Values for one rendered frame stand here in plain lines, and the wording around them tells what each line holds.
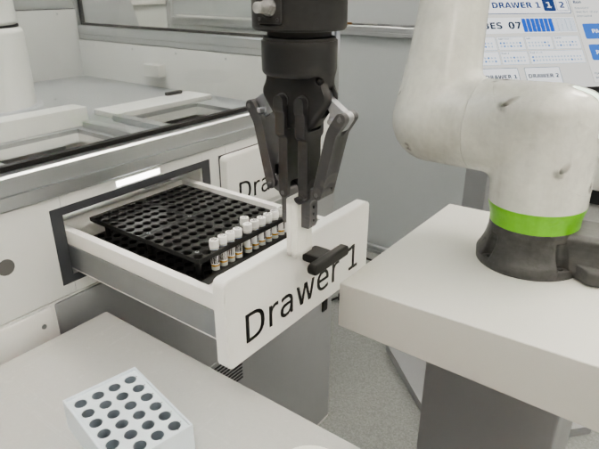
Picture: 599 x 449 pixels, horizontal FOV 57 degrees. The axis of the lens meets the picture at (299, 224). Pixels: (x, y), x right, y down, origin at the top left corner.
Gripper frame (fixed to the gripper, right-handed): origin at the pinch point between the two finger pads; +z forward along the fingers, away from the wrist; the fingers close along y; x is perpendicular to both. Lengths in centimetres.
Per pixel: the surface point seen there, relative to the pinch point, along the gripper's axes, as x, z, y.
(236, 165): 22.8, 4.7, -30.8
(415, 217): 170, 73, -61
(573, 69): 103, -6, 5
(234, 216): 7.6, 6.1, -17.3
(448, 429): 22.3, 40.1, 12.9
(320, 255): 2.5, 4.5, 1.2
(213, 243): -2.5, 4.7, -11.4
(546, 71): 98, -5, 1
